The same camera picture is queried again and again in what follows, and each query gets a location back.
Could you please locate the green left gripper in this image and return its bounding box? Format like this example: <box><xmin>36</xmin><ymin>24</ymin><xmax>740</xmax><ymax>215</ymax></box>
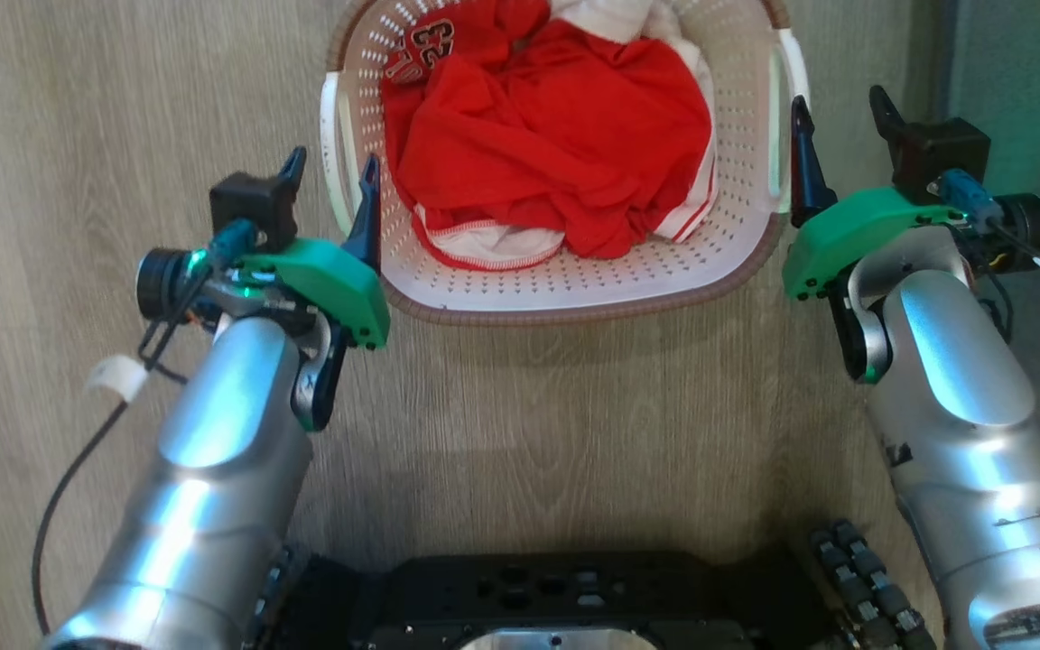
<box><xmin>136</xmin><ymin>146</ymin><xmax>392</xmax><ymax>351</ymax></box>

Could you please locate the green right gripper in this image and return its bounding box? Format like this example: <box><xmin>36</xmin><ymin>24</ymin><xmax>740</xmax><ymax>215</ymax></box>
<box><xmin>781</xmin><ymin>85</ymin><xmax>1040</xmax><ymax>302</ymax></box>

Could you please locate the white perforated laundry basket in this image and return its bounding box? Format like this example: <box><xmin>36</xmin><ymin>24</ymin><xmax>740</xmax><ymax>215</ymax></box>
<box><xmin>319</xmin><ymin>0</ymin><xmax>813</xmax><ymax>327</ymax></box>

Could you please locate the red sports jersey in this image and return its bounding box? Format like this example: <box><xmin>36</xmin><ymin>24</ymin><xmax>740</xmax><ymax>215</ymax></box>
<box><xmin>379</xmin><ymin>0</ymin><xmax>716</xmax><ymax>262</ymax></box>

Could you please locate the black roller wheel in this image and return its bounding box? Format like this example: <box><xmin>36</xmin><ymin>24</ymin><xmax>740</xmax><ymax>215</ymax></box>
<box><xmin>807</xmin><ymin>518</ymin><xmax>938</xmax><ymax>650</ymax></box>

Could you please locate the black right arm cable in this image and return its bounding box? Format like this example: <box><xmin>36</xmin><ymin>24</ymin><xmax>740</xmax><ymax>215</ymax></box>
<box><xmin>961</xmin><ymin>209</ymin><xmax>1040</xmax><ymax>277</ymax></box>

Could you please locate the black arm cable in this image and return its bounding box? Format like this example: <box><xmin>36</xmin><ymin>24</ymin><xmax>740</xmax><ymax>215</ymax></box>
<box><xmin>961</xmin><ymin>209</ymin><xmax>1040</xmax><ymax>277</ymax></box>
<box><xmin>31</xmin><ymin>257</ymin><xmax>218</xmax><ymax>636</ymax></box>

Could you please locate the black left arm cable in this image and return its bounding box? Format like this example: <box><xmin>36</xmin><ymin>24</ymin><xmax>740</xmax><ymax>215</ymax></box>
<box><xmin>31</xmin><ymin>257</ymin><xmax>218</xmax><ymax>636</ymax></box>

